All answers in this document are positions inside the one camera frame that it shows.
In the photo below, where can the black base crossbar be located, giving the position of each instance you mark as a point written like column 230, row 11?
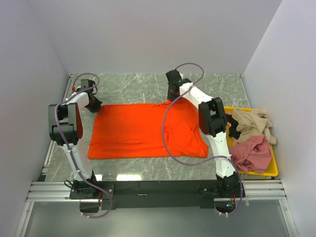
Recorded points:
column 150, row 194

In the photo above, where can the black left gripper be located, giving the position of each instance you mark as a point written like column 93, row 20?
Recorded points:
column 96, row 107

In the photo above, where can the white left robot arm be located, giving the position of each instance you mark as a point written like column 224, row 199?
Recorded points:
column 66, row 129

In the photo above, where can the black t shirt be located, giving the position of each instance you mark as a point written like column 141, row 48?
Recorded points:
column 232, row 123

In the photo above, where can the orange t shirt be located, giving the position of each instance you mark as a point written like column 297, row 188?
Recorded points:
column 134, row 131

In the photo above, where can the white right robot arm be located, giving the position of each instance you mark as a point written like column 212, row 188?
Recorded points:
column 212, row 122

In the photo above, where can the beige t shirt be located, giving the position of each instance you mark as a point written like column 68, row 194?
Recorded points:
column 253, row 123

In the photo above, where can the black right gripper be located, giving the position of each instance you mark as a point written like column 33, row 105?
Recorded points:
column 169, row 96

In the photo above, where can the pink t shirt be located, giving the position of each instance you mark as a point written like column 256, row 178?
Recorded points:
column 254, row 154

